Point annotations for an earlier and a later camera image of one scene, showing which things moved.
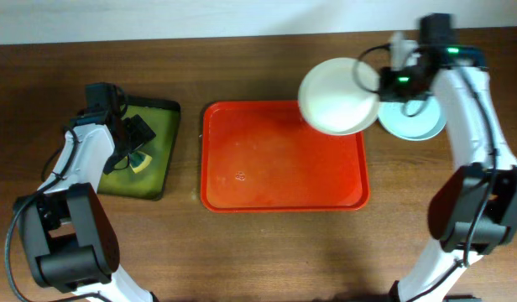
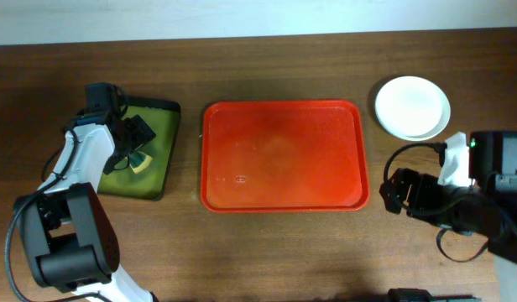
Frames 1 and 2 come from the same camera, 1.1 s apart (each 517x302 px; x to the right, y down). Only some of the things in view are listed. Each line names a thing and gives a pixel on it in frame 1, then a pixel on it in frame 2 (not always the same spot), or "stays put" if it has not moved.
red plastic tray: [262, 156] stays put
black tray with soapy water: [161, 116] stays put
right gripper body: [389, 85] → [404, 190]
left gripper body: [130, 140] stays put
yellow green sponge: [139, 161] stays put
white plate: [339, 96] → [413, 108]
